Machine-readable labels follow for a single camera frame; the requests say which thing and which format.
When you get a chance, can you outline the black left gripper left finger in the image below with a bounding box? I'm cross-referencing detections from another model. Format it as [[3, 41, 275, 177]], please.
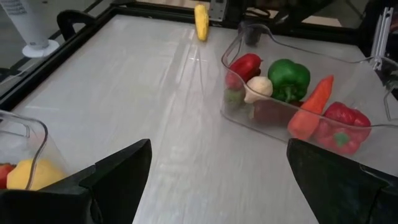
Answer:
[[0, 138, 153, 224]]

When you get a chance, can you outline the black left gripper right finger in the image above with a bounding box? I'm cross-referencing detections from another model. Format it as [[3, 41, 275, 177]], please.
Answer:
[[286, 138, 398, 224]]

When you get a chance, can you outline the yellow lemon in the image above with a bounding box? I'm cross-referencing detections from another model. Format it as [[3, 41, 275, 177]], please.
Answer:
[[6, 158, 68, 190]]

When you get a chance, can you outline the red bell pepper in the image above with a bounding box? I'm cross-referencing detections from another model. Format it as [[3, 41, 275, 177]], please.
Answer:
[[312, 101, 373, 156]]

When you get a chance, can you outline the clear plastic basket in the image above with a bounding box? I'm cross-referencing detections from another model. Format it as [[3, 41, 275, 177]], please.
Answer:
[[0, 109, 71, 190], [220, 23, 398, 178]]

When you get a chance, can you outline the orange carrot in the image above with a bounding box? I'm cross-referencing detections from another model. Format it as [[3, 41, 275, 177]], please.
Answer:
[[287, 74, 335, 141]]

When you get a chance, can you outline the green bell pepper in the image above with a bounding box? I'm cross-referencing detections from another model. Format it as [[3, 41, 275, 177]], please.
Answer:
[[267, 58, 311, 103]]

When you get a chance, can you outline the white garlic bulb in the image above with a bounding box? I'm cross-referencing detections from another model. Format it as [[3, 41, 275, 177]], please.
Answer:
[[243, 76, 274, 104]]

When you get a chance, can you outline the small green vegetable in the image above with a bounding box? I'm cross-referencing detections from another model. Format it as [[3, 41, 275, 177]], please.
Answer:
[[223, 88, 246, 110]]

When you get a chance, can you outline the long red pepper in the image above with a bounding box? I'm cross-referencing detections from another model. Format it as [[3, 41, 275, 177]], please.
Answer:
[[225, 52, 264, 91]]

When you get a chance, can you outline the yellow corn cob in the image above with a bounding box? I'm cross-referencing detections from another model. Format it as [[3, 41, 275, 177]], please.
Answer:
[[193, 3, 210, 42]]

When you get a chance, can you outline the red apple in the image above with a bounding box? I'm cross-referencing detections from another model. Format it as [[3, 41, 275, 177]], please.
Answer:
[[0, 163, 16, 190]]

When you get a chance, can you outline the grey metal mounting plate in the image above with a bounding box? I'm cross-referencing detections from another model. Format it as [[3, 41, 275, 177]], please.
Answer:
[[208, 0, 226, 22]]

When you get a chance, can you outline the black metal table frame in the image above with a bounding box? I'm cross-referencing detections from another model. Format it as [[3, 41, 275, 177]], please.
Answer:
[[0, 0, 398, 110]]

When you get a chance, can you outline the silver aluminium extrusion post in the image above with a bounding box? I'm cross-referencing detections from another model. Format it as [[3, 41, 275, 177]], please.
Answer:
[[369, 6, 394, 71]]

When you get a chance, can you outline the black frame handle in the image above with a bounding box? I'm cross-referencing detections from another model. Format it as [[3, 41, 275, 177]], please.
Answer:
[[56, 9, 97, 41]]

